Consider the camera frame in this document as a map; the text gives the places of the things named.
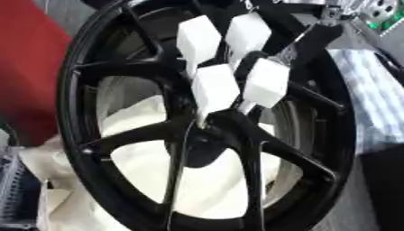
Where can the black spoked wheel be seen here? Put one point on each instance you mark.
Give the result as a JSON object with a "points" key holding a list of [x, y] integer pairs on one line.
{"points": [[131, 183]]}

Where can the grey mesh crate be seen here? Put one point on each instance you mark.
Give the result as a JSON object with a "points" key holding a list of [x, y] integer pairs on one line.
{"points": [[16, 183]]}

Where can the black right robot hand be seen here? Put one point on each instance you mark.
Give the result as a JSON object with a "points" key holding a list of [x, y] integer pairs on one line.
{"points": [[315, 36]]}

